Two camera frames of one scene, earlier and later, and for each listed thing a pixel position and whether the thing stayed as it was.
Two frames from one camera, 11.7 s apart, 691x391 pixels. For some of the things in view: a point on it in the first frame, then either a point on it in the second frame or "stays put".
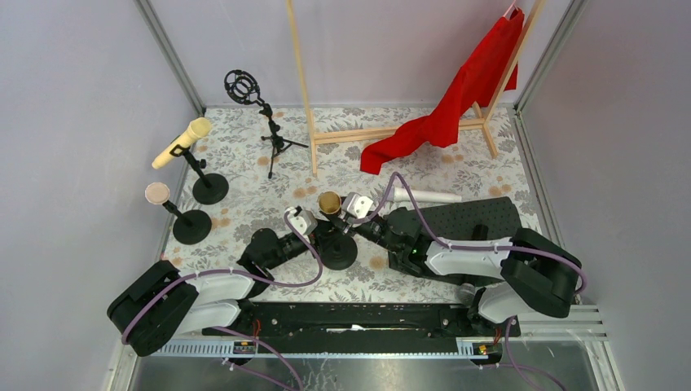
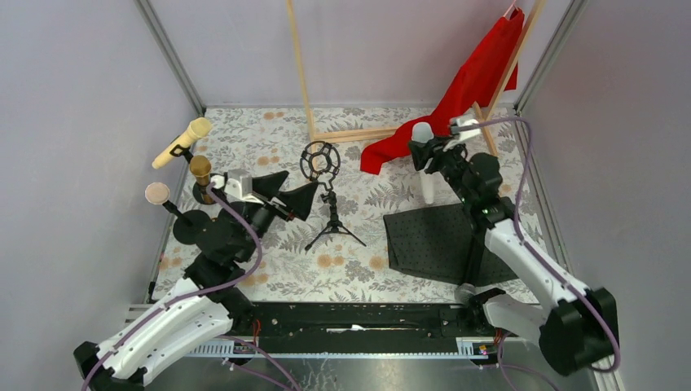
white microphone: [402, 195] -> [423, 132]
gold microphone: [329, 202] -> [200, 167]
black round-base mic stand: [191, 226] stays put
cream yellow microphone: [200, 128] stays put
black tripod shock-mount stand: [244, 88] -> [322, 159]
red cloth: [491, 67] stays put
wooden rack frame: [345, 134] stays put
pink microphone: [157, 192] stays put
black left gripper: [315, 235] -> [267, 202]
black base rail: [363, 327] stays put
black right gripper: [356, 226] -> [432, 148]
